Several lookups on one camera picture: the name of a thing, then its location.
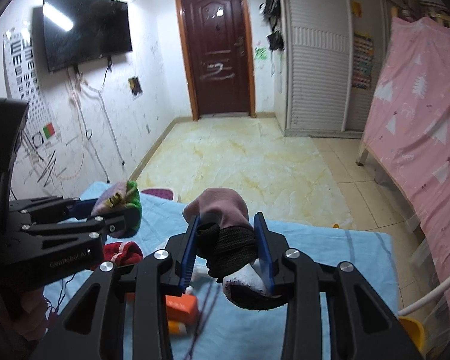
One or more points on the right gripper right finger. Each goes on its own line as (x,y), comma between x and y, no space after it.
(270,249)

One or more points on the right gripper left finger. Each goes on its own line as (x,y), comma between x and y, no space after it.
(182,249)

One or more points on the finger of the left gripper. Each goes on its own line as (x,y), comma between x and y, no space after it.
(115,222)
(75,208)

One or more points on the red white sock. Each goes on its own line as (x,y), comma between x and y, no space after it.
(123,253)

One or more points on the black white fuzzy sock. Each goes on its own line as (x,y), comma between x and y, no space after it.
(231,256)

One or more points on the mauve pink sock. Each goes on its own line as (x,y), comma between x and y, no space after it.
(219,209)

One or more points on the person's left hand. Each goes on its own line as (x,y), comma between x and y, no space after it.
(33,323)

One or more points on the orange cylindrical tube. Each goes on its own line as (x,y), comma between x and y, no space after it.
(177,328)

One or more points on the light blue bed sheet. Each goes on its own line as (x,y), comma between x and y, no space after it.
(232,332)

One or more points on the eye test chart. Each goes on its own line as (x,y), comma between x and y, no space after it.
(23,82)

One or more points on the white metal chair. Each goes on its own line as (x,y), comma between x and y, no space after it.
(429,297)

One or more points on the yellow plastic basin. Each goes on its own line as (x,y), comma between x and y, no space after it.
(415,331)

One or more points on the pink tree-print bed curtain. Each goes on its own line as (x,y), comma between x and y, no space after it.
(408,127)

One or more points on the dark red door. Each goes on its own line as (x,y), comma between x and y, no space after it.
(216,41)

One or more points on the white louvered wardrobe door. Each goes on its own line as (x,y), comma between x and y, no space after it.
(319,56)

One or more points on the wall-mounted black television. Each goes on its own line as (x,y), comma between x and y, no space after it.
(78,31)

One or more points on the colourful wall chart poster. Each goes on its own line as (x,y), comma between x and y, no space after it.
(363,55)

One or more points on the black bags hanging on wall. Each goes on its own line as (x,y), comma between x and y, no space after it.
(271,13)

